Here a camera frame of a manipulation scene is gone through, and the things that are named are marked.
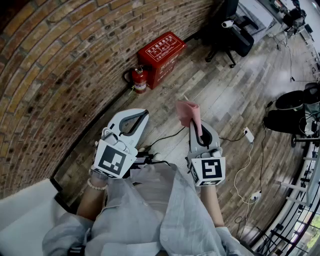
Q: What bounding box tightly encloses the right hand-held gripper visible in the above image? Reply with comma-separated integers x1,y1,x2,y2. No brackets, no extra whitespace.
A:
185,119,226,188

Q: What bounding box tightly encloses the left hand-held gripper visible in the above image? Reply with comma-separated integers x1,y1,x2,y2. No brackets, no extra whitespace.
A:
90,108,150,180

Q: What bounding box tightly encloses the pink cloth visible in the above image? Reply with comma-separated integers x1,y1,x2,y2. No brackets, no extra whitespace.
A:
175,100,203,137

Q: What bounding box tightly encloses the red fire extinguisher box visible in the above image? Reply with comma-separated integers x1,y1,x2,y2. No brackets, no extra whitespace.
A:
136,31,188,90

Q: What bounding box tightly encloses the person's left forearm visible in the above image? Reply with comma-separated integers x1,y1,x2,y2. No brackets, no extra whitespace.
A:
76,174,110,221

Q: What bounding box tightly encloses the person's right forearm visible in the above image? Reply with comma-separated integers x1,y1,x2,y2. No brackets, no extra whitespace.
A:
199,184,225,228

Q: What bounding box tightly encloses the small black box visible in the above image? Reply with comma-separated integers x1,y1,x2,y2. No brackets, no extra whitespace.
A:
136,151,155,166

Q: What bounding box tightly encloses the white plug adapter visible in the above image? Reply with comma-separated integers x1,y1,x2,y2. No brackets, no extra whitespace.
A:
249,190,263,202

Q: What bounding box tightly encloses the light grey shirt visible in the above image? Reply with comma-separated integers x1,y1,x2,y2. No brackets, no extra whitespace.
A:
42,162,253,256

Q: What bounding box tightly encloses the black office chair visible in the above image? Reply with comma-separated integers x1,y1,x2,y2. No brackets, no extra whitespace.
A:
199,0,260,69

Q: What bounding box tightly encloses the black metal railing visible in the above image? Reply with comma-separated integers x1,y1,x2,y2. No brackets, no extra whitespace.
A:
249,147,320,256

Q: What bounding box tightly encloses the white table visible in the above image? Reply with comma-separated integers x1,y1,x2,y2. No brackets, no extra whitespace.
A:
0,178,76,256

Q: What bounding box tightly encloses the thin black floor cable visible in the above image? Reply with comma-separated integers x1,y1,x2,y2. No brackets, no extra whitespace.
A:
146,126,247,151

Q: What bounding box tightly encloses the white cable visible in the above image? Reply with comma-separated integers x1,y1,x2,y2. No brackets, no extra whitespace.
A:
233,141,253,205

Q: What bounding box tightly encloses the pale bead bracelet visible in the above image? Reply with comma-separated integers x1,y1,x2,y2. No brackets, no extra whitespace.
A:
86,177,109,191

